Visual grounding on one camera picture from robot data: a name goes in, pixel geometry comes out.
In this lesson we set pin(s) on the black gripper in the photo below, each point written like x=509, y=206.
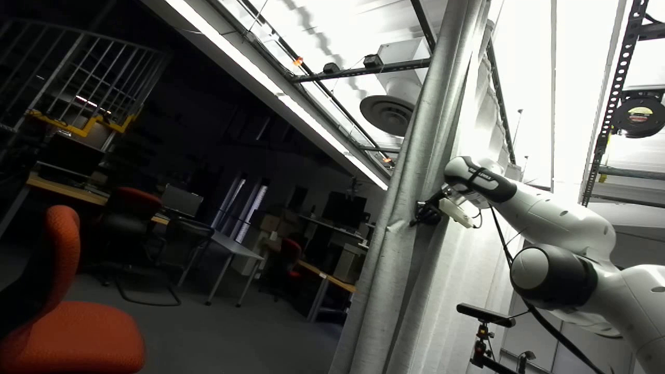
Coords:
x=437, y=205

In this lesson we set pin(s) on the white grey fabric curtain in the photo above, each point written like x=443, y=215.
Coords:
x=388, y=291

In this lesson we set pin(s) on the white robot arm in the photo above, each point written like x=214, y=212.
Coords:
x=567, y=220

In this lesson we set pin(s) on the black curtain rod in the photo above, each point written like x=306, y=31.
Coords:
x=359, y=69

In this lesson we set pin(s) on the black computer monitor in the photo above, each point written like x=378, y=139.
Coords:
x=344, y=211

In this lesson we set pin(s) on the round ceiling vent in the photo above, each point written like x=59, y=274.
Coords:
x=388, y=115

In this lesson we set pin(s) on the small wooden desk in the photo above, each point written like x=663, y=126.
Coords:
x=329, y=277

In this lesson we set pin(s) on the small red chair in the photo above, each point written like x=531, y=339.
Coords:
x=292, y=253

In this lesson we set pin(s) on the long ceiling light strip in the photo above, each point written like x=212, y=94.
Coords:
x=276, y=90

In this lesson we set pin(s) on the grey folding table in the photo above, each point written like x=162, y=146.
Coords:
x=231, y=248

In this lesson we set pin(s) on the dark laptop screen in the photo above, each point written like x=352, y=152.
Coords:
x=182, y=200

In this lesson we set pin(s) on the round black yellow fan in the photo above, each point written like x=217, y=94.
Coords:
x=641, y=115

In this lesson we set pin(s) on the black perforated rack upright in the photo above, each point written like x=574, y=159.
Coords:
x=620, y=76

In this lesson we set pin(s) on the red black office chair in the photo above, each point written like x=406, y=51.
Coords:
x=137, y=200

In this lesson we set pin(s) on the long wooden desk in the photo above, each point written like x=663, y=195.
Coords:
x=65, y=187

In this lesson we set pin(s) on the orange office chair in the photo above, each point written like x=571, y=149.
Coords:
x=76, y=339

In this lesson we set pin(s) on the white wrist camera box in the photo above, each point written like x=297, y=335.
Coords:
x=459, y=211

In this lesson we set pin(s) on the white ceiling duct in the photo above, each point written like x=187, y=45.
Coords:
x=408, y=69

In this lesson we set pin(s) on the yellow metal frame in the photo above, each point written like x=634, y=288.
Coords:
x=86, y=128

